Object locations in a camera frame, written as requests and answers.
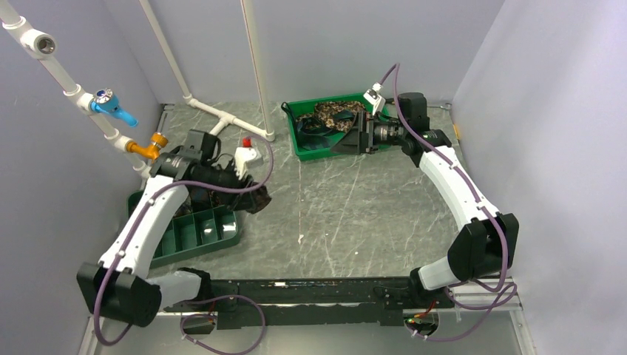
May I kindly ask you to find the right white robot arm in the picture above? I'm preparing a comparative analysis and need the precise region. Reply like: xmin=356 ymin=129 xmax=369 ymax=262
xmin=331 ymin=89 xmax=519 ymax=307

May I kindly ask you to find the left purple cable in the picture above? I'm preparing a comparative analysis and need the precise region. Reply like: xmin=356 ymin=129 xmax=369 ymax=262
xmin=92 ymin=132 xmax=275 ymax=355

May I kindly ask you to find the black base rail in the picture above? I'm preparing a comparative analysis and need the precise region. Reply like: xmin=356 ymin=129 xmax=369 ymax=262
xmin=166 ymin=277 xmax=453 ymax=330

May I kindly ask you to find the dark orange patterned tie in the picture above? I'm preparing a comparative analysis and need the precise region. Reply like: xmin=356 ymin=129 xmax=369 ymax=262
xmin=231 ymin=185 xmax=272 ymax=214

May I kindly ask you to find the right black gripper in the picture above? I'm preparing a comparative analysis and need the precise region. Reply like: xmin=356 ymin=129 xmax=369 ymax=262
xmin=330 ymin=111 xmax=407 ymax=155

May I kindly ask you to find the green tray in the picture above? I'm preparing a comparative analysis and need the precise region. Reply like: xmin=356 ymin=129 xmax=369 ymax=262
xmin=280 ymin=93 xmax=395 ymax=161

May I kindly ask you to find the blue faucet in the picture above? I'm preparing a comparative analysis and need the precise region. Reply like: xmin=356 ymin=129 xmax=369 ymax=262
xmin=89 ymin=88 xmax=138 ymax=127

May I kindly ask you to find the orange faucet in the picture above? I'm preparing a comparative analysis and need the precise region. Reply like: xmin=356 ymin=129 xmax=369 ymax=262
xmin=125 ymin=132 xmax=169 ymax=160

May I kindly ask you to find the aluminium frame rail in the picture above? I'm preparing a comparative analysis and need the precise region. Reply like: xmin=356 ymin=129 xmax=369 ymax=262
xmin=89 ymin=277 xmax=523 ymax=317

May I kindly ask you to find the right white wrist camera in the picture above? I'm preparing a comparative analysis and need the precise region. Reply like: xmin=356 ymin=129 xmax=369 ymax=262
xmin=363 ymin=82 xmax=386 ymax=115

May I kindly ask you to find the silver wrench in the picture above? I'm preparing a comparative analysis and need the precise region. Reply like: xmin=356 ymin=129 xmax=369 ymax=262
xmin=428 ymin=103 xmax=453 ymax=111

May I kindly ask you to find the green compartment organizer box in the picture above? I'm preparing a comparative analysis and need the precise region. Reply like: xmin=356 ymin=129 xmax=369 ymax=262
xmin=150 ymin=188 xmax=240 ymax=269

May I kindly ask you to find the purple cable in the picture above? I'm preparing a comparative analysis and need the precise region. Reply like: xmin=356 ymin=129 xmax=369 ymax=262
xmin=379 ymin=62 xmax=519 ymax=343
xmin=92 ymin=132 xmax=275 ymax=355

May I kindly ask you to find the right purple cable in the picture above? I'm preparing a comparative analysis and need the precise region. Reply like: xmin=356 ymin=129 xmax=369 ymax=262
xmin=379 ymin=62 xmax=519 ymax=343

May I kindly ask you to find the brown floral tie in tray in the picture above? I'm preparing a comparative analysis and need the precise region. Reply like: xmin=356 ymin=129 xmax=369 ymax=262
xmin=296 ymin=101 xmax=366 ymax=135

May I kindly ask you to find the dark blue tie in tray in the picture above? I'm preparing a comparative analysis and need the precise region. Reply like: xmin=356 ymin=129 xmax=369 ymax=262
xmin=281 ymin=101 xmax=355 ymax=151

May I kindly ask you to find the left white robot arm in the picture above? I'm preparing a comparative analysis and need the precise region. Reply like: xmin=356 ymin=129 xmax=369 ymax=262
xmin=76 ymin=129 xmax=263 ymax=327

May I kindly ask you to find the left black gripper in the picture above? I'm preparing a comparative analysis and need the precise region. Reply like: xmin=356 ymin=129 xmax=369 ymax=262
xmin=194 ymin=158 xmax=255 ymax=212

